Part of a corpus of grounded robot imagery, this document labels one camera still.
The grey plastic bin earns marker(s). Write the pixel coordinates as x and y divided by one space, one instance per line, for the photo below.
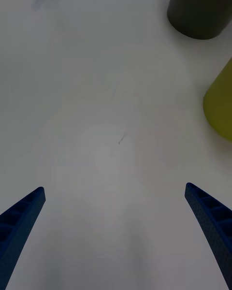
200 7

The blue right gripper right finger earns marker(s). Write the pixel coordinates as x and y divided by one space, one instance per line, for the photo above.
215 220

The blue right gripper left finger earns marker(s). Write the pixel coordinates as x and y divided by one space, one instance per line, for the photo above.
17 224

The yellow-green plastic bin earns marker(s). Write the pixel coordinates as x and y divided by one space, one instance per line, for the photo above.
221 106

